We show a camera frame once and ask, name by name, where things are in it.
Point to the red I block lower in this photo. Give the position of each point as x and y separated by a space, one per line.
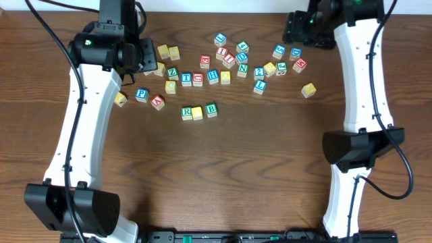
229 60

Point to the yellow S block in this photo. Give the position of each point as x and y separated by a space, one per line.
174 53

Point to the red A block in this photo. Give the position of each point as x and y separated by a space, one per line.
158 102

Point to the blue d block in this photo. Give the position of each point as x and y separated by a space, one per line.
241 58
295 54

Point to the blue H block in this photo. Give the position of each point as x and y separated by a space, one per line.
213 76

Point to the blue L block lower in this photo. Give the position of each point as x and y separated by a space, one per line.
260 87

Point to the blue l block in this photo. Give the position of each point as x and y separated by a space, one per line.
220 39
260 87

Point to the green B block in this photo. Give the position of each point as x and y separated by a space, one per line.
211 110

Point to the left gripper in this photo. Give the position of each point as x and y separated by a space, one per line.
148 55

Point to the red U block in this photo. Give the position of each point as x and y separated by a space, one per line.
197 79

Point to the green L block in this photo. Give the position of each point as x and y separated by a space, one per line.
148 73

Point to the blue T block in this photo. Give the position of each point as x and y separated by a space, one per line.
186 79

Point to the green Z block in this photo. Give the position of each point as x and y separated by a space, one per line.
172 73

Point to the green R block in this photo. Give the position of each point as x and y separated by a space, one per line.
187 113

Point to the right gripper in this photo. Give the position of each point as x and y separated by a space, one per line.
295 32

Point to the green 4 block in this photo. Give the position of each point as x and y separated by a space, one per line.
242 47

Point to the green N block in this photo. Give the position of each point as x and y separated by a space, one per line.
242 70

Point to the blue L block top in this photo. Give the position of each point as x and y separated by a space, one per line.
220 39

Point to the yellow block right centre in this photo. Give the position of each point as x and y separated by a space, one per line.
270 69

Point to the yellow block far right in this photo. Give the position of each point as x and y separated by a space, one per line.
308 90

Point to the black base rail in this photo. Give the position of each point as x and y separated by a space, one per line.
256 237

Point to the yellow block top left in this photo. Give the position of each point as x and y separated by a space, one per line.
163 51

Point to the red i block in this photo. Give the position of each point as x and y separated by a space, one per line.
221 53
229 60

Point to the blue P block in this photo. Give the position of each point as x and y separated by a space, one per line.
142 95

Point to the red I block upper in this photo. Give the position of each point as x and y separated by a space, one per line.
221 53

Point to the blue 2 block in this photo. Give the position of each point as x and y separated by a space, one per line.
259 73

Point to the blue G block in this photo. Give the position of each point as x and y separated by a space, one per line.
279 51

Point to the blue D block centre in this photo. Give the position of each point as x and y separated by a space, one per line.
241 58

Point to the yellow C block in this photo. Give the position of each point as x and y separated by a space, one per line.
170 87

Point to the red E block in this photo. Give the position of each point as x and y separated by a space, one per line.
205 61

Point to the red M block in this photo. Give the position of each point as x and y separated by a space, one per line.
299 65

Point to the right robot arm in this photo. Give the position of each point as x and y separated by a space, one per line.
355 29

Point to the yellow O block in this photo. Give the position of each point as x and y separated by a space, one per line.
197 113
225 77

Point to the blue D block right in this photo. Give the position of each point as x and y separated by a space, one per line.
295 54

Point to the yellow block beside L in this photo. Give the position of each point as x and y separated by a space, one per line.
160 71

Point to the green J block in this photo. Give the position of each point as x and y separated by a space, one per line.
281 68

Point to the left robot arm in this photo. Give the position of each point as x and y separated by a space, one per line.
70 199

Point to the yellow block far left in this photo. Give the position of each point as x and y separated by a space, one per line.
120 99

